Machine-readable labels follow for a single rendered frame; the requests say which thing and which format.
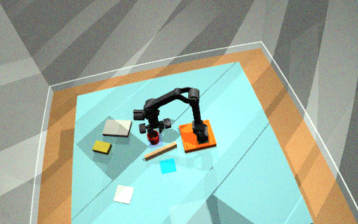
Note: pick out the tan wooden bar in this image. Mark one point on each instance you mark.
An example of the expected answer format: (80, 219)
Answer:
(160, 151)

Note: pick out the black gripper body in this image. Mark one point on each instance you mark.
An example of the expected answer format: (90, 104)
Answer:
(157, 124)

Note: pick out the yellow flat block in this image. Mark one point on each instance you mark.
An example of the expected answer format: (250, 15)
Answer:
(102, 147)

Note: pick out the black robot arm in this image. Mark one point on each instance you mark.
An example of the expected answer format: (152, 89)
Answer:
(150, 110)

